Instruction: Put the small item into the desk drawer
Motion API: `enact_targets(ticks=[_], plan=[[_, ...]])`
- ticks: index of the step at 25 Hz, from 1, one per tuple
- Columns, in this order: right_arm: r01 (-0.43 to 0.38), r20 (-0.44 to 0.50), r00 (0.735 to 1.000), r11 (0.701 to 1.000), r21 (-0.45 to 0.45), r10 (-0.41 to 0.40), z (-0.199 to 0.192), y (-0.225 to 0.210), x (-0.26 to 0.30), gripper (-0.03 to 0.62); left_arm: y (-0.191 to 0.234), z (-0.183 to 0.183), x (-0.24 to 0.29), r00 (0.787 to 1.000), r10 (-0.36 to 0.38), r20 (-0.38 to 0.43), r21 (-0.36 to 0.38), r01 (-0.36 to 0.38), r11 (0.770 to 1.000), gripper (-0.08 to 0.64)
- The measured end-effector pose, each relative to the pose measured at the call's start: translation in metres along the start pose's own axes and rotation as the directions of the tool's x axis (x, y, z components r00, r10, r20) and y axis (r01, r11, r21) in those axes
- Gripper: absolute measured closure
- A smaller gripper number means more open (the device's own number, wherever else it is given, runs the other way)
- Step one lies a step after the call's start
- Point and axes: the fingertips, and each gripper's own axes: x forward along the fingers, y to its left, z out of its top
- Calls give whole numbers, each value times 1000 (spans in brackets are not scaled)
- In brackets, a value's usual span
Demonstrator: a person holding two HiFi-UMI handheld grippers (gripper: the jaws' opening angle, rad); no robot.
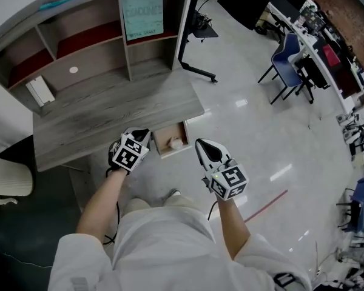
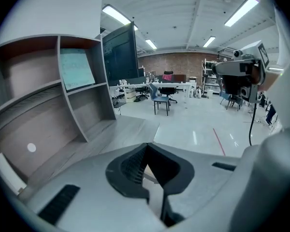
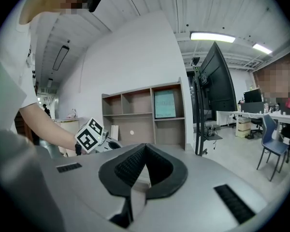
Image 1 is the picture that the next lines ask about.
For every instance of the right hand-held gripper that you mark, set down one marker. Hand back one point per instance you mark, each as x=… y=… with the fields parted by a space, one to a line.
x=232 y=177

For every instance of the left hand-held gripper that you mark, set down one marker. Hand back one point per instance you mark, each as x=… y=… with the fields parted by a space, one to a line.
x=127 y=156

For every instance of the wooden drawer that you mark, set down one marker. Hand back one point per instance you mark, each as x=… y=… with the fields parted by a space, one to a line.
x=163 y=139

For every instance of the white cylindrical object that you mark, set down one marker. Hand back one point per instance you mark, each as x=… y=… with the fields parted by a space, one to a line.
x=175 y=143

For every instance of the person's right forearm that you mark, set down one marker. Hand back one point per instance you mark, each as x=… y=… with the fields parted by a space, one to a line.
x=233 y=229

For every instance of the person's left forearm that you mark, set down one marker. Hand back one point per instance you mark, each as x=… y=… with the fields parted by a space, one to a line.
x=103 y=205

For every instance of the grey wooden hutch desk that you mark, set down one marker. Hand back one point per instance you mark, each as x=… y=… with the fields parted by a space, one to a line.
x=109 y=108

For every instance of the person's right white shoe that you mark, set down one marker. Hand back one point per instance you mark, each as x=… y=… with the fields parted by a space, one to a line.
x=172 y=194

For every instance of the person's white shirt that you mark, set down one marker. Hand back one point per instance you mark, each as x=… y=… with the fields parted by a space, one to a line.
x=170 y=253

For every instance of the white box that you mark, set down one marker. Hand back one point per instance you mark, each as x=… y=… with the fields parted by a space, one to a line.
x=40 y=91

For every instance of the blue chair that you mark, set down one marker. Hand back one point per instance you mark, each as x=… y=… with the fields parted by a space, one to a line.
x=283 y=62

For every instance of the teal poster board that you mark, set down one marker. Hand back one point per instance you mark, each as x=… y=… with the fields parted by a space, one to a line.
x=142 y=14

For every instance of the black office chair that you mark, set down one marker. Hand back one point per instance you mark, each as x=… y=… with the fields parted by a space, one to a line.
x=314 y=74

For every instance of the dark green rug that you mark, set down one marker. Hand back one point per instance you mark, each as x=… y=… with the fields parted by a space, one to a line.
x=33 y=223

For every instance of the white ribbed armchair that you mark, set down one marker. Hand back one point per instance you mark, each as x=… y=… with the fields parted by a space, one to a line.
x=6 y=177

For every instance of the long white desk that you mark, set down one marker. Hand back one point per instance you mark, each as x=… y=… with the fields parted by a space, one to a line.
x=321 y=62

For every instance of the teal strip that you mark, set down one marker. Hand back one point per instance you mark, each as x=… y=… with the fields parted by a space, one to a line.
x=60 y=1

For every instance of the blue table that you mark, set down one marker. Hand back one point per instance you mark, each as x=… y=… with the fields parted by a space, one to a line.
x=362 y=199

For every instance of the red bag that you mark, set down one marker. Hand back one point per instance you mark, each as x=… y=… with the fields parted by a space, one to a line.
x=331 y=54

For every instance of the black standing desk frame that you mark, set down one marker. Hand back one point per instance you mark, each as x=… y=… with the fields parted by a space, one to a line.
x=186 y=41

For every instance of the black equipment base plate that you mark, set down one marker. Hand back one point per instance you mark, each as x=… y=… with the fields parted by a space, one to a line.
x=206 y=32

